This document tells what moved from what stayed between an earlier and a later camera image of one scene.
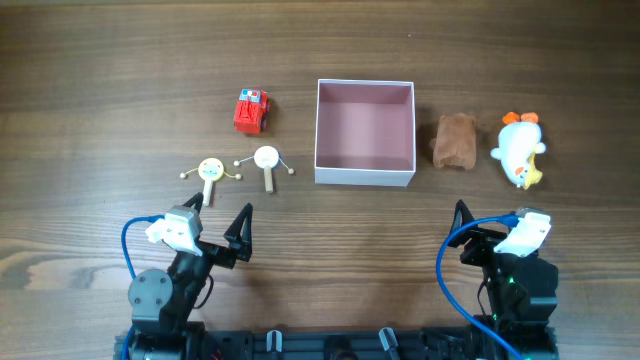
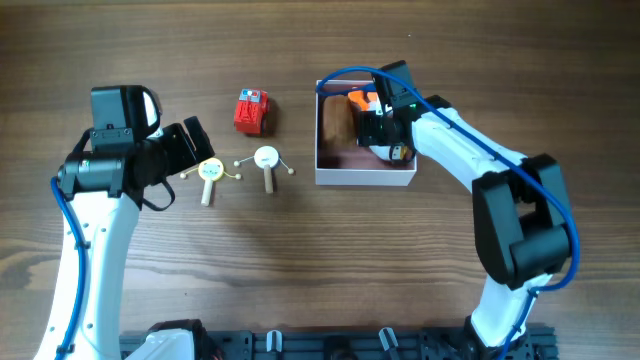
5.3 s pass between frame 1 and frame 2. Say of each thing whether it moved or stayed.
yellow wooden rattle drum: stayed
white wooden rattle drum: stayed
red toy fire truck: stayed
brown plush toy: moved
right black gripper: moved
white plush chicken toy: moved
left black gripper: moved
